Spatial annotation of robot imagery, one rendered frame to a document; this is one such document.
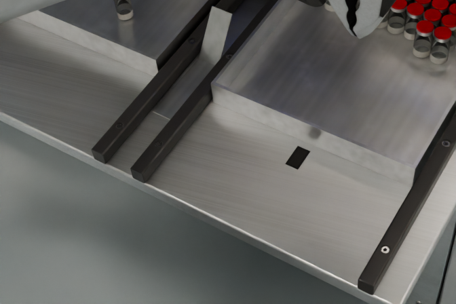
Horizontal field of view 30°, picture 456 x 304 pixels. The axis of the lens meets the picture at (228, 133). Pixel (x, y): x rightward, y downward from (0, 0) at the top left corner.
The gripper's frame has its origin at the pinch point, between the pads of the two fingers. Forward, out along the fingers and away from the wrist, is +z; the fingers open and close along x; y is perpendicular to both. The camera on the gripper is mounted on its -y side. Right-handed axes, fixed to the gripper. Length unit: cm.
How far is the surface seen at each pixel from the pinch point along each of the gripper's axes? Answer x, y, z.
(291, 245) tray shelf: -1.0, -12.4, 21.1
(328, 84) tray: 8.2, 8.6, 20.9
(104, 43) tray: 34.4, -3.0, 18.4
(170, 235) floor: 55, 15, 109
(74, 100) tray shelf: 32.9, -10.8, 20.9
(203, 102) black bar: 18.5, -3.0, 19.6
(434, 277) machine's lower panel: -4, 27, 84
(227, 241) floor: 43, 22, 109
